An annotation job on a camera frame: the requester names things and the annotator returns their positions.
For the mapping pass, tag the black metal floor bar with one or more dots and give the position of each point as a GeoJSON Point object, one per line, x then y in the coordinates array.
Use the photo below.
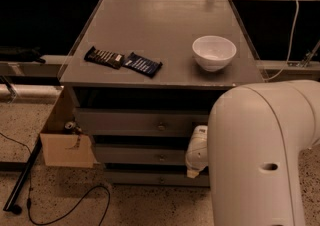
{"type": "Point", "coordinates": [24, 168]}

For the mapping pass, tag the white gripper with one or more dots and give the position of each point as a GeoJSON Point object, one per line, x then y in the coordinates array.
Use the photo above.
{"type": "Point", "coordinates": [196, 156]}

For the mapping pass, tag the grey top drawer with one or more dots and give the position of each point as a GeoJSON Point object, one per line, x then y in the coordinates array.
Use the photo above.
{"type": "Point", "coordinates": [151, 123]}

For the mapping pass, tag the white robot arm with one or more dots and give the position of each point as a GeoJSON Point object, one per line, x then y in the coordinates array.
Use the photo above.
{"type": "Point", "coordinates": [251, 147]}

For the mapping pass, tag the white bowl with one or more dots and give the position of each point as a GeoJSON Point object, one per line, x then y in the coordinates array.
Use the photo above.
{"type": "Point", "coordinates": [213, 53]}

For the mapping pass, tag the brown snack bar wrapper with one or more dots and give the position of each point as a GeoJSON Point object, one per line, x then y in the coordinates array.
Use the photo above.
{"type": "Point", "coordinates": [105, 58]}

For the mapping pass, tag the blue snack bar wrapper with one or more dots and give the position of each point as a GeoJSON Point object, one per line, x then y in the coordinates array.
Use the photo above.
{"type": "Point", "coordinates": [142, 65]}

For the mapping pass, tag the black object on ledge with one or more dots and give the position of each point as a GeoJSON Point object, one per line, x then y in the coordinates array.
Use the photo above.
{"type": "Point", "coordinates": [19, 54]}

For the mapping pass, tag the grey bottom drawer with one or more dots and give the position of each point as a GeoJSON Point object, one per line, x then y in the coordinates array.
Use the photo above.
{"type": "Point", "coordinates": [156, 178]}

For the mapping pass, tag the grey drawer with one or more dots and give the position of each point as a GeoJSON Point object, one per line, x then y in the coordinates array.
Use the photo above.
{"type": "Point", "coordinates": [151, 123]}
{"type": "Point", "coordinates": [156, 178]}
{"type": "Point", "coordinates": [139, 155]}

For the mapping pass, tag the cardboard box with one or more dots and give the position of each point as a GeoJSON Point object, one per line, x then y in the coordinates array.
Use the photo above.
{"type": "Point", "coordinates": [61, 148]}

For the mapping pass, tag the metal can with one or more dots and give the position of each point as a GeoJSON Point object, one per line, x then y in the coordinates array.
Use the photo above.
{"type": "Point", "coordinates": [70, 126]}

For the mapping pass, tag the grey drawer cabinet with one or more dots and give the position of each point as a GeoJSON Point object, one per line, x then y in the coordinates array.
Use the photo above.
{"type": "Point", "coordinates": [163, 31]}

